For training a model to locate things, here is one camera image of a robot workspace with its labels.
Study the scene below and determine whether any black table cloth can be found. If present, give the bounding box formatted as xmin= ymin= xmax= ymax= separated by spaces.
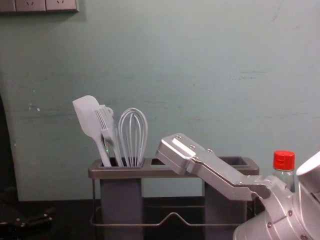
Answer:
xmin=0 ymin=192 xmax=253 ymax=240

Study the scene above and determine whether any black rack with steel bars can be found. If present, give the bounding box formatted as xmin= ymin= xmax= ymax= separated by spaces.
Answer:
xmin=87 ymin=156 xmax=260 ymax=240

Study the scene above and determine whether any grey silicone spatula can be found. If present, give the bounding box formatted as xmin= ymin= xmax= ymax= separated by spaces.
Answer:
xmin=72 ymin=95 xmax=112 ymax=168

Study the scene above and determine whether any grey slotted turner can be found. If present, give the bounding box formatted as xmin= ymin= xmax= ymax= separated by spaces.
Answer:
xmin=94 ymin=104 xmax=125 ymax=168

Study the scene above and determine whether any clear bottle with red cap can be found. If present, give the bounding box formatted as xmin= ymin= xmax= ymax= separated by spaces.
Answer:
xmin=272 ymin=150 xmax=297 ymax=194

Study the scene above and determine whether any grey wire whisk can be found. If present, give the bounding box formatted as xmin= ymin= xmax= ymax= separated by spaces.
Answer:
xmin=118 ymin=107 xmax=149 ymax=168

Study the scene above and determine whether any grey wall socket panel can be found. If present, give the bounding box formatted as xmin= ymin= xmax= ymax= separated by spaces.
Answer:
xmin=0 ymin=0 xmax=81 ymax=17

